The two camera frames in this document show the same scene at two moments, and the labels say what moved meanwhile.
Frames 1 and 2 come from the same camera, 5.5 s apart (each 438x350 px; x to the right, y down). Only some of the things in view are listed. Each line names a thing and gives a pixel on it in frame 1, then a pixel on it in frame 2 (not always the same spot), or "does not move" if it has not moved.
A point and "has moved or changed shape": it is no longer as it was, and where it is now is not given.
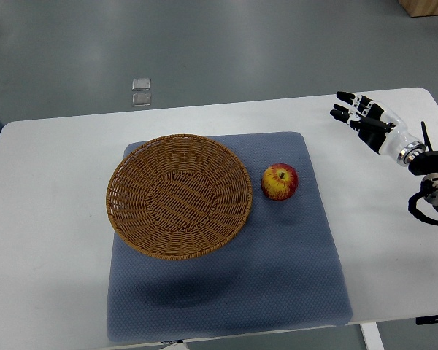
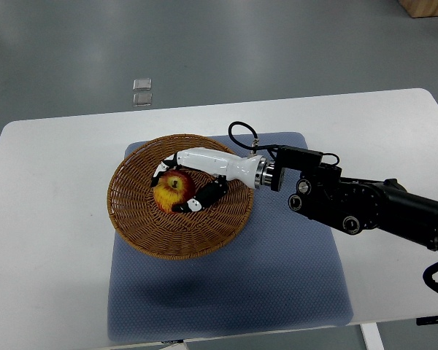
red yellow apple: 279,181 has moved or changed shape
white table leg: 371,336 does not move
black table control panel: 433,319 does not move
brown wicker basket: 179,197 does not move
